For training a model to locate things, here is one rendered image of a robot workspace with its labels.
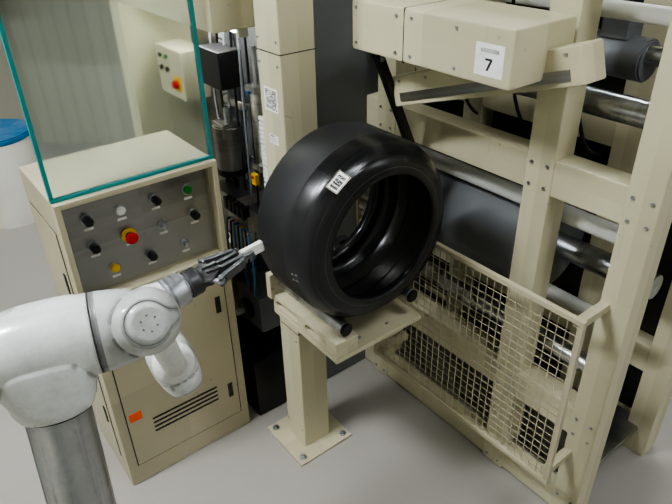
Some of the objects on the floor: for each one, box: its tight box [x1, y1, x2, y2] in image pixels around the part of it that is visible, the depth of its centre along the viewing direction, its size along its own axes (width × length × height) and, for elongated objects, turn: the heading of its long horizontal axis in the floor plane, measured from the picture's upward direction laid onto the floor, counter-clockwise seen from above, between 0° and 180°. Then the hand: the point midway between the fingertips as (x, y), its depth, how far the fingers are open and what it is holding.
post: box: [253, 0, 329, 446], centre depth 208 cm, size 13×13×250 cm
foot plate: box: [267, 412, 352, 466], centre depth 272 cm, size 27×27×2 cm
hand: (251, 250), depth 168 cm, fingers closed
